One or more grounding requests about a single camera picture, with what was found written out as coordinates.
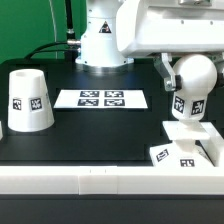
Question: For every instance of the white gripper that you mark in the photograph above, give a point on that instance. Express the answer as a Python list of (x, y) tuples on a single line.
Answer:
[(145, 27)]

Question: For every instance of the white lamp bulb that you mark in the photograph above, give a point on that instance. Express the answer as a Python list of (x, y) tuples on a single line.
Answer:
[(198, 78)]

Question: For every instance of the white lamp base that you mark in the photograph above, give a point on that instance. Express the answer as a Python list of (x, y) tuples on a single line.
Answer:
[(182, 151)]

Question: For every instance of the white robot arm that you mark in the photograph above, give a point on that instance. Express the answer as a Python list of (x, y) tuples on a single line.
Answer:
[(99, 48)]

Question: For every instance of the white lamp shade cone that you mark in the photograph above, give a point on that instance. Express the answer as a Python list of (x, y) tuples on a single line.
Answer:
[(29, 107)]

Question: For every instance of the white marker tag sheet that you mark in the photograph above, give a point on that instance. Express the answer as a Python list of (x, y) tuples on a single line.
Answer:
[(101, 99)]

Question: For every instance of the white left fence rail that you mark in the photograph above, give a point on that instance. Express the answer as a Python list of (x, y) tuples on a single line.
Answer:
[(1, 130)]

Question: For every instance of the white front fence rail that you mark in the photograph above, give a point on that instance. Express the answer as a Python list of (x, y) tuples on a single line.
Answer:
[(92, 180)]

